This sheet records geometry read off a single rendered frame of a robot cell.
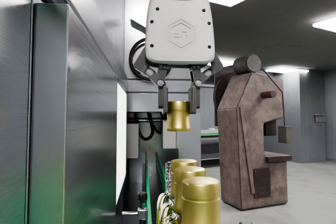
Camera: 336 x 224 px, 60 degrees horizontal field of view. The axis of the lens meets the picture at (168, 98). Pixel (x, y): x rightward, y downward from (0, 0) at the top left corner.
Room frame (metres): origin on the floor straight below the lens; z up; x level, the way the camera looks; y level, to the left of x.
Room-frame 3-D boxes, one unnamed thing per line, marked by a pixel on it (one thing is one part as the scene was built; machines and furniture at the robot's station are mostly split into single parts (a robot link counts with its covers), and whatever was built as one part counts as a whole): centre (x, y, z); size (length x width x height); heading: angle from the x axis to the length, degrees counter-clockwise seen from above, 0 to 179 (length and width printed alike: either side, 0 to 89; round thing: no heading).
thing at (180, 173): (0.32, -0.02, 1.31); 0.04 x 0.04 x 0.04
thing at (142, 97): (1.76, 0.05, 1.86); 0.70 x 0.37 x 0.89; 5
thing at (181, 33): (0.44, -0.02, 1.52); 0.10 x 0.07 x 0.11; 95
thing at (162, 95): (0.43, 0.02, 1.43); 0.03 x 0.03 x 0.07; 5
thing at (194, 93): (0.44, -0.05, 1.43); 0.03 x 0.03 x 0.07; 5
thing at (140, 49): (1.38, 0.08, 1.66); 0.21 x 0.05 x 0.21; 95
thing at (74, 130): (0.70, 0.14, 1.32); 0.90 x 0.03 x 0.34; 5
